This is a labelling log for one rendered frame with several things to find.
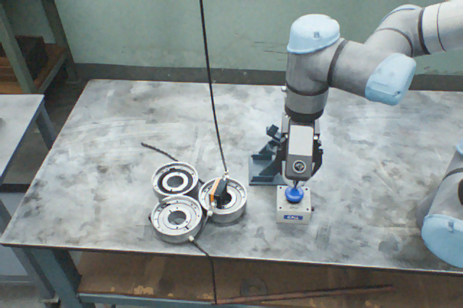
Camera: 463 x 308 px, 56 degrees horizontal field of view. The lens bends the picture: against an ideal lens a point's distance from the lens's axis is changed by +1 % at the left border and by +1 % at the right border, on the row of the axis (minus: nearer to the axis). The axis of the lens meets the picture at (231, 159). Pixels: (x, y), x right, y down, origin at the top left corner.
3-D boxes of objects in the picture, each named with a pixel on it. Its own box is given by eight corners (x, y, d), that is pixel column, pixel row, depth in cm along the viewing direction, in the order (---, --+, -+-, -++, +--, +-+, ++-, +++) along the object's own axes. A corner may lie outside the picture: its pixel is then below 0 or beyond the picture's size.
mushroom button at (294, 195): (283, 212, 93) (285, 197, 90) (283, 198, 96) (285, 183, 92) (302, 213, 93) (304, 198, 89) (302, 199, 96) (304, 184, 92)
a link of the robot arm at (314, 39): (332, 42, 62) (280, 27, 66) (322, 103, 70) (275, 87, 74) (354, 19, 67) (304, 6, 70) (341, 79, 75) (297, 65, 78)
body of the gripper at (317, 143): (316, 136, 89) (324, 87, 81) (318, 165, 83) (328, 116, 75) (278, 134, 90) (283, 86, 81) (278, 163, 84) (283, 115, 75)
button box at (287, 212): (275, 223, 94) (277, 209, 90) (275, 198, 99) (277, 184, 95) (314, 225, 93) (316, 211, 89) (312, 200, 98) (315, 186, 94)
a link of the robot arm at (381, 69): (430, 38, 66) (360, 20, 70) (406, 74, 59) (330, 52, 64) (414, 82, 72) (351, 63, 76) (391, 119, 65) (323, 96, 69)
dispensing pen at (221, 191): (208, 241, 87) (233, 181, 98) (207, 228, 84) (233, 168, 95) (198, 238, 88) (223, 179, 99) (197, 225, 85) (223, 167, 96)
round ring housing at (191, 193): (150, 178, 104) (147, 166, 101) (194, 169, 105) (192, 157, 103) (158, 212, 96) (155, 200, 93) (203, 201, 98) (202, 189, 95)
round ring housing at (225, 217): (256, 211, 96) (256, 199, 93) (215, 233, 92) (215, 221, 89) (230, 182, 102) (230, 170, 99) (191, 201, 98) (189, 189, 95)
